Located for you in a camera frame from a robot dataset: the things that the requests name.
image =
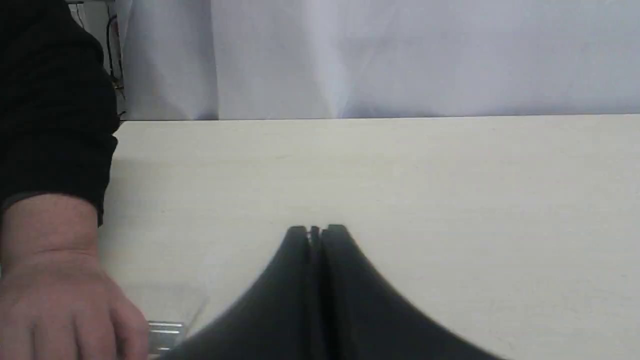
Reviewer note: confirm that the black sleeved forearm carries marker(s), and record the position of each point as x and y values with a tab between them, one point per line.
58	107

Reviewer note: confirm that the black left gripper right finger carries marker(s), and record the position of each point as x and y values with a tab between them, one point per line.
366	318

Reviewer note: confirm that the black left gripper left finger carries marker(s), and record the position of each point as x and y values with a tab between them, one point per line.
269	321

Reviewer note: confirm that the person's bare hand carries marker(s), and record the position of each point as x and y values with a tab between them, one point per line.
57	302

